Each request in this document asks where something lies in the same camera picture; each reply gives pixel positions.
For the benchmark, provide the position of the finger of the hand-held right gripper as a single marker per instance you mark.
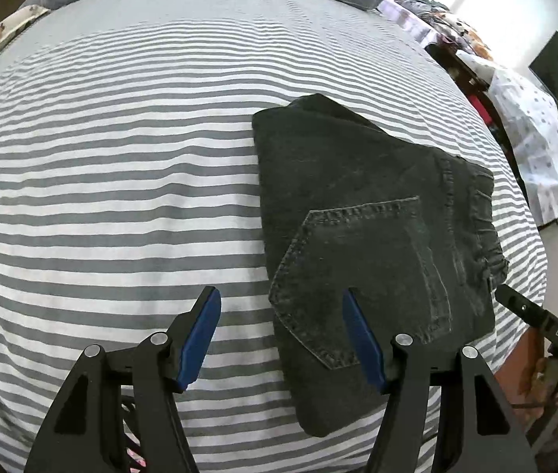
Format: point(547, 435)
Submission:
point(523, 306)

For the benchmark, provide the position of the grey white striped bed sheet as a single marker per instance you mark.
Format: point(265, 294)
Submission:
point(111, 182)

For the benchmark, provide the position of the person's right hand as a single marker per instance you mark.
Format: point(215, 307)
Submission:
point(544, 379)

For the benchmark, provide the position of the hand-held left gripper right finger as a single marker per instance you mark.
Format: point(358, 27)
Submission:
point(362, 340)

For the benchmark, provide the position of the dark wooden furniture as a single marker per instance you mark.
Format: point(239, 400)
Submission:
point(451, 64)

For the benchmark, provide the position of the pile of clothes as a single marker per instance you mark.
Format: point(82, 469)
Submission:
point(431, 15)

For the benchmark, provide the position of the dark grey denim pants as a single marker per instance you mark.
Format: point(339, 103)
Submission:
point(358, 197)

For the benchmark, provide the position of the white dotted cloth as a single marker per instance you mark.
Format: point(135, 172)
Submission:
point(530, 128)

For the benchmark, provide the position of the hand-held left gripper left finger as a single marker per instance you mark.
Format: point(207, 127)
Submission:
point(200, 340)

